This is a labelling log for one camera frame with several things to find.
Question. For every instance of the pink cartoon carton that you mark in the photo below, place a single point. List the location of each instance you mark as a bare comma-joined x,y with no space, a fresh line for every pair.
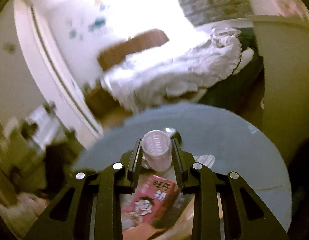
149,200

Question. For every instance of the white ruffled duvet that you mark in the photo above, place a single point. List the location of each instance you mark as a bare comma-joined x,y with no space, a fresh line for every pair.
157,75

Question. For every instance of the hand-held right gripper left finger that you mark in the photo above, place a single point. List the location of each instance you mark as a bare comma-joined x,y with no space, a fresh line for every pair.
134,162

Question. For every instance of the white cabinet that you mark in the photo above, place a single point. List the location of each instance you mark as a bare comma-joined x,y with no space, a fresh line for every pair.
282,80

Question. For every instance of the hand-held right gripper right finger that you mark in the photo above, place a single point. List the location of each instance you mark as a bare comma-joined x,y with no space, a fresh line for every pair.
178,165

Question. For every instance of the clear plastic cup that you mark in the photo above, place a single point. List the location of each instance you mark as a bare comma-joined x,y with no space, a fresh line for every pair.
155,150

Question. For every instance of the bed with tan headboard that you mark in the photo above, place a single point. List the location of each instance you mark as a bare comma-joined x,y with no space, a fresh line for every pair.
134,45

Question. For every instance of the silver suitcase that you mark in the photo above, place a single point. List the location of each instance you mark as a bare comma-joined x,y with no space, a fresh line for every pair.
40,125

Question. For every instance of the white door frame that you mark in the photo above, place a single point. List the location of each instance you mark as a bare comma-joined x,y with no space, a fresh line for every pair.
57,67

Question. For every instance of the cloud and sun wall stickers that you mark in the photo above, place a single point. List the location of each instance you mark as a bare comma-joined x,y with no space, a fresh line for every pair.
99,21

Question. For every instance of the dark green blanket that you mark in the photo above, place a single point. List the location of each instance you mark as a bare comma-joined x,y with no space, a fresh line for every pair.
247,38

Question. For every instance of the round grey table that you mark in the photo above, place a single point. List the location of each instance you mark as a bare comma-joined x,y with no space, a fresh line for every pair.
219,142

